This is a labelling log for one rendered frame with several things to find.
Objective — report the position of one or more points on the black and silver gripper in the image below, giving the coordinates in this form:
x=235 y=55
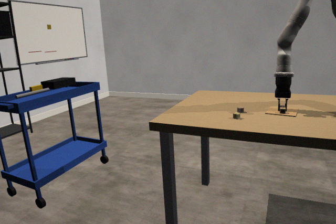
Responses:
x=283 y=76

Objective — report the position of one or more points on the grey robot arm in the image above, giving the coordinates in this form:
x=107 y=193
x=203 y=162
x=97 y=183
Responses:
x=294 y=23

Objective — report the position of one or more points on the tan square mat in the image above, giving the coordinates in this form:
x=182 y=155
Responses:
x=274 y=110

